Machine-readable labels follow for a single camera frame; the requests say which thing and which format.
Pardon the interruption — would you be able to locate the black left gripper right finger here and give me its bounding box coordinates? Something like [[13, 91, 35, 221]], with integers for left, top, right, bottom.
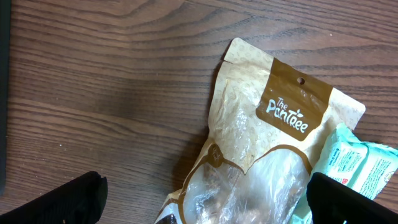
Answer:
[[307, 172, 397, 224]]

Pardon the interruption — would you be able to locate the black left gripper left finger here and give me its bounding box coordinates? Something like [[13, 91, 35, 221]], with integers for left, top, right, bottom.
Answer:
[[1, 171, 108, 224]]

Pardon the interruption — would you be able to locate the mint green snack packet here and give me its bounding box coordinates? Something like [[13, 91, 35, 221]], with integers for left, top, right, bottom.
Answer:
[[289, 124, 397, 223]]

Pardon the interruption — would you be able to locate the brown printed snack pouch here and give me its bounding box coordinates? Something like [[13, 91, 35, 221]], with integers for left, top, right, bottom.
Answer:
[[156, 38, 366, 223]]

